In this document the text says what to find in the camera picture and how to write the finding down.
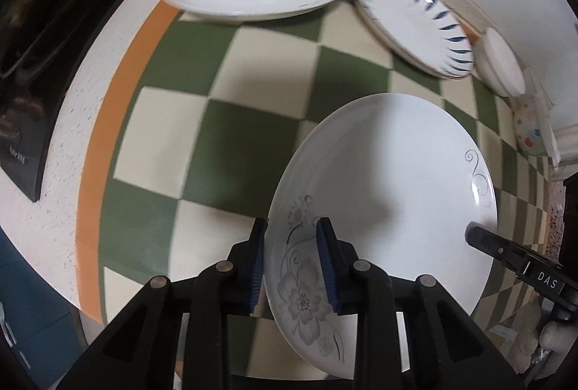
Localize black induction cooktop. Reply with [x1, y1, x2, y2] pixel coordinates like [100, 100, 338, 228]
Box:
[1, 0, 124, 202]

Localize white plate grey floral print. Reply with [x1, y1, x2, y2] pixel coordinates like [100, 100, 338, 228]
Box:
[264, 93, 498, 378]

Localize green checkered table mat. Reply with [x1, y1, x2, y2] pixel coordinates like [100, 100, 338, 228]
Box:
[73, 0, 565, 381]

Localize white plate blue stripes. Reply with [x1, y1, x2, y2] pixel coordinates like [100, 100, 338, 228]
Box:
[355, 0, 474, 80]

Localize plain white bowl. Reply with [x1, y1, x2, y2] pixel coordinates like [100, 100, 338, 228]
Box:
[473, 28, 526, 97]

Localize right hand white glove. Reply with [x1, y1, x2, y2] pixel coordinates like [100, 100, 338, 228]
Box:
[506, 298, 577, 380]

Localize white bowl floral outside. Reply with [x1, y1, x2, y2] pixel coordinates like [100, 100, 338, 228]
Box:
[513, 95, 553, 157]

